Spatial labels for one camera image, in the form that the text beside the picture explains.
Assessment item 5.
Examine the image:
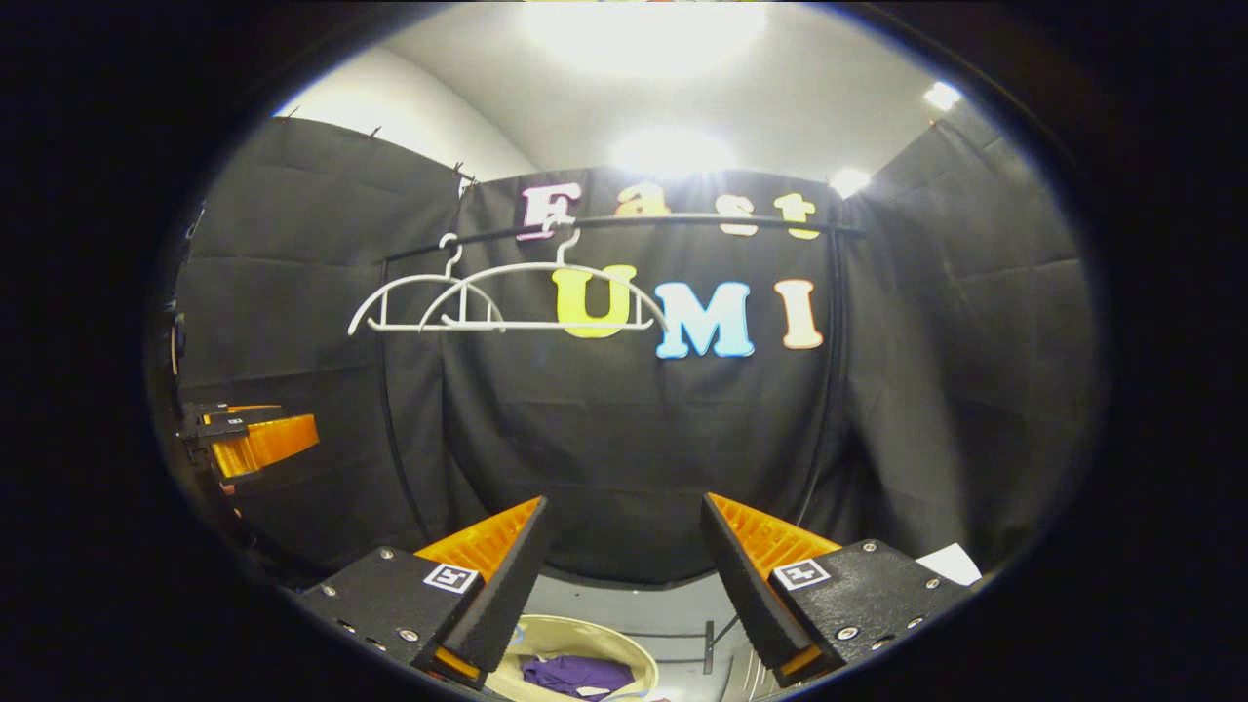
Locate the white plastic hanger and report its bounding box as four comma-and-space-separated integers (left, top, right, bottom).
348, 232, 508, 337
419, 216, 669, 334

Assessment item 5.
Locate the black metal clothes rack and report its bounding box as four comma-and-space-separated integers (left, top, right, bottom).
375, 213, 869, 674

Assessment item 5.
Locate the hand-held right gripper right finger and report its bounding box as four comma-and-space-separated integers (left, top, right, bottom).
700, 492, 967, 689

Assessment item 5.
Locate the large ceiling light panel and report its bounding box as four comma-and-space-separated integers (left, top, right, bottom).
526, 0, 771, 79

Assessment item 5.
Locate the black backdrop cloth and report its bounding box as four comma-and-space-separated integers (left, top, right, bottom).
175, 102, 1103, 586

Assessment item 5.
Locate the beige laundry hamper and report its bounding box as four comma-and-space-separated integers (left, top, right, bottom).
485, 614, 660, 702

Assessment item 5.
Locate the purple knit cardigan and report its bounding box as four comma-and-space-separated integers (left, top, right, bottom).
520, 653, 637, 701

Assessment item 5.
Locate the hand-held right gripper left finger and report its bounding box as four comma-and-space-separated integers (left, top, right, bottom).
292, 495, 553, 689

